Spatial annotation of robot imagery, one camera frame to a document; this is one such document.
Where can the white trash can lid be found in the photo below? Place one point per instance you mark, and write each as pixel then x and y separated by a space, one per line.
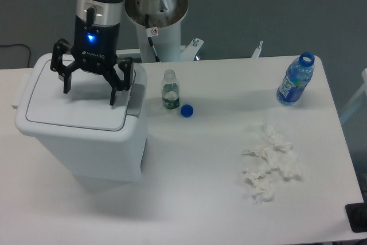
pixel 86 105

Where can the small clear plastic bottle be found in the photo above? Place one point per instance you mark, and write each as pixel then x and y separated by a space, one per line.
pixel 170 90

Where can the crumpled white tissue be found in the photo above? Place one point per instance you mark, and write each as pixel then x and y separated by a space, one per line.
pixel 275 155

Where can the blue bottle cap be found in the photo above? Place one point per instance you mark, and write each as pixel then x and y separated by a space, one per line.
pixel 186 110

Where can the white frame at right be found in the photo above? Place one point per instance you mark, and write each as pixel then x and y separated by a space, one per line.
pixel 355 102

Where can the black device at edge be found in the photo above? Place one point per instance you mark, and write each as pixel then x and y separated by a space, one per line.
pixel 356 213

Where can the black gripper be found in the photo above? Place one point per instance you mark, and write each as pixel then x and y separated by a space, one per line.
pixel 94 51

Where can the white trash can body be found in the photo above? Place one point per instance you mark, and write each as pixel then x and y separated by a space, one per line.
pixel 112 155

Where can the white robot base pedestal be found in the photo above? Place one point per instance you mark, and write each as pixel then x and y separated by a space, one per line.
pixel 158 30

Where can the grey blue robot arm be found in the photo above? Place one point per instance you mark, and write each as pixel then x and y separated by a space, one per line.
pixel 108 13

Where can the blue plastic drink bottle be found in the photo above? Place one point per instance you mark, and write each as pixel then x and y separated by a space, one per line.
pixel 297 77

